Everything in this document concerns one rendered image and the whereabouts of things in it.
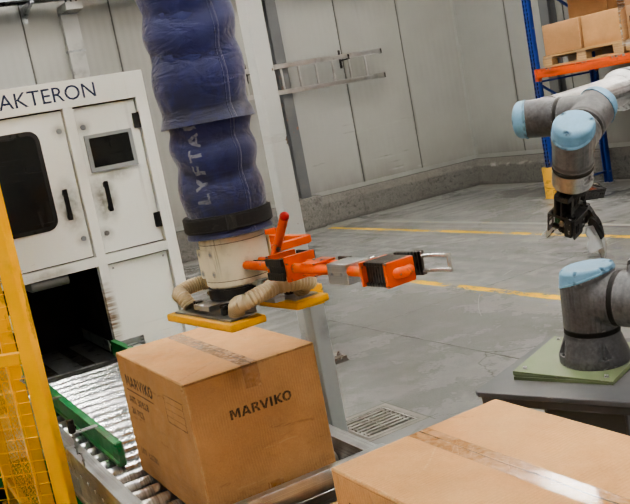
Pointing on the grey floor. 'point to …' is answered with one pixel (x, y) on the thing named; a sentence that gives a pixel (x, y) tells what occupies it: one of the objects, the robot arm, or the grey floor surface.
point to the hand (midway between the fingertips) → (576, 246)
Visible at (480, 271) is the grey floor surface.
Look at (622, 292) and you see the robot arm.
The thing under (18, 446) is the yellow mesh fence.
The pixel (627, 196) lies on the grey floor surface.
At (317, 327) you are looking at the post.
